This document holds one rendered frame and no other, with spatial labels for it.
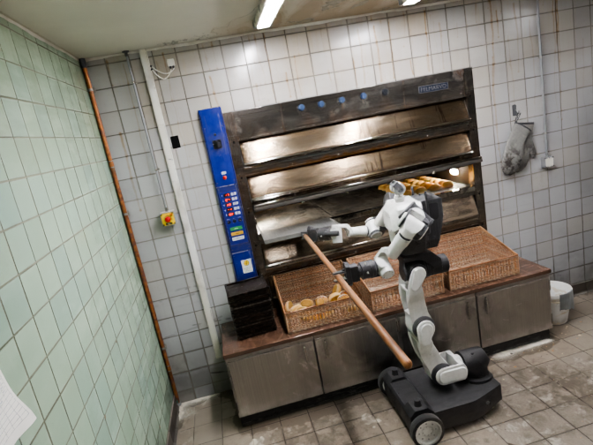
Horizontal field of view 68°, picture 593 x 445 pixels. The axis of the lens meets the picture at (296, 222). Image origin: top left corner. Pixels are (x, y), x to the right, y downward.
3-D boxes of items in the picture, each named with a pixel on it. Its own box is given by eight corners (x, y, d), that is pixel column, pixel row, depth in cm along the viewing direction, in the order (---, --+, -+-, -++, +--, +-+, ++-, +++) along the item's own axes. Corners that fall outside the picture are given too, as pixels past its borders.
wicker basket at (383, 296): (349, 290, 353) (344, 258, 347) (415, 273, 362) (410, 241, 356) (372, 313, 306) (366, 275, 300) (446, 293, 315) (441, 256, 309)
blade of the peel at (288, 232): (341, 227, 313) (340, 222, 312) (265, 244, 306) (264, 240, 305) (329, 217, 347) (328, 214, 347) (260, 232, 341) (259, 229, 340)
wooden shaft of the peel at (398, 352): (414, 369, 136) (413, 360, 135) (405, 371, 135) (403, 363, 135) (308, 237, 301) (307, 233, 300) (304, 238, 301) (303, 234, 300)
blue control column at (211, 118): (243, 298, 539) (203, 120, 492) (256, 295, 541) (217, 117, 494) (260, 383, 353) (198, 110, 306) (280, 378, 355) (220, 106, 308)
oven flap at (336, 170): (252, 202, 327) (245, 176, 329) (472, 154, 352) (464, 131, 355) (252, 200, 323) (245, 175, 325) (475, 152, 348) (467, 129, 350)
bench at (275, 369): (236, 388, 353) (221, 321, 340) (508, 313, 388) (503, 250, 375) (241, 433, 299) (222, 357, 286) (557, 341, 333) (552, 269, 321)
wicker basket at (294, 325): (278, 307, 346) (271, 275, 340) (347, 290, 353) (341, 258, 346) (287, 335, 299) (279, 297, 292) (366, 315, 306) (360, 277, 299)
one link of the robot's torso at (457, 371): (453, 365, 293) (451, 346, 290) (469, 380, 274) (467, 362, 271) (424, 373, 291) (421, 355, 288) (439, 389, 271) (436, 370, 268)
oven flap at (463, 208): (266, 267, 338) (259, 242, 341) (478, 216, 364) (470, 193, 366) (266, 267, 334) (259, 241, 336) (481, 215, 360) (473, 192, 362)
